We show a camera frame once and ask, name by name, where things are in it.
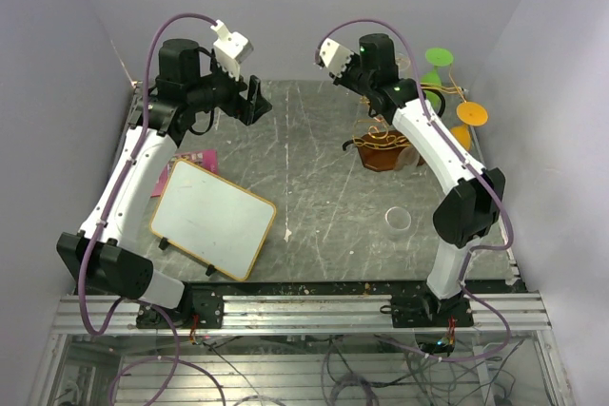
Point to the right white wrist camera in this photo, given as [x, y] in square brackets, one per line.
[334, 57]

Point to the orange plastic wine glass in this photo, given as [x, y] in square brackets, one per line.
[470, 114]

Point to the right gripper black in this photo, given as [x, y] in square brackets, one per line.
[342, 79]

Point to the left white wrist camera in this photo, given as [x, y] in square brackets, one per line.
[231, 49]

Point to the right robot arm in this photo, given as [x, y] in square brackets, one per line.
[490, 182]

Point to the aluminium rail frame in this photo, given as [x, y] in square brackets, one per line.
[307, 315]

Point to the white board with yellow frame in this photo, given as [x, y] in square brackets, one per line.
[212, 219]

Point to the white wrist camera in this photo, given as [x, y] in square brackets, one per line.
[231, 49]
[334, 57]

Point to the green plastic wine glass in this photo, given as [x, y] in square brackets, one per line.
[438, 58]

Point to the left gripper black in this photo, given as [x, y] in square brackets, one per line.
[249, 110]

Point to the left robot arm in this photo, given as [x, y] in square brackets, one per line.
[101, 253]

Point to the clear champagne flute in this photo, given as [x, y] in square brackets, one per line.
[408, 158]

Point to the pink sticker booklet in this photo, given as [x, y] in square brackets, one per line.
[206, 159]

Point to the gold wire wine glass rack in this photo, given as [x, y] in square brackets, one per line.
[380, 146]

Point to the clear wine glass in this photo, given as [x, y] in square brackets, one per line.
[392, 232]
[403, 63]

